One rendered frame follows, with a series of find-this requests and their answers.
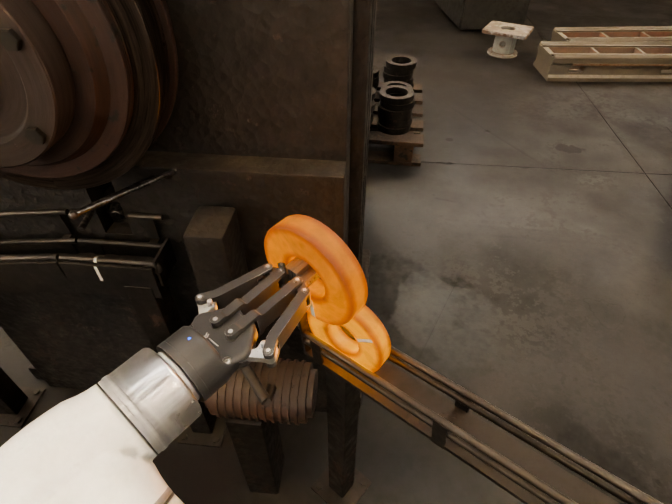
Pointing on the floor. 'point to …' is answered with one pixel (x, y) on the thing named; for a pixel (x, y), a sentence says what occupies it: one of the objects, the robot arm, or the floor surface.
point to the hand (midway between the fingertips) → (312, 263)
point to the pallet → (396, 113)
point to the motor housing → (265, 417)
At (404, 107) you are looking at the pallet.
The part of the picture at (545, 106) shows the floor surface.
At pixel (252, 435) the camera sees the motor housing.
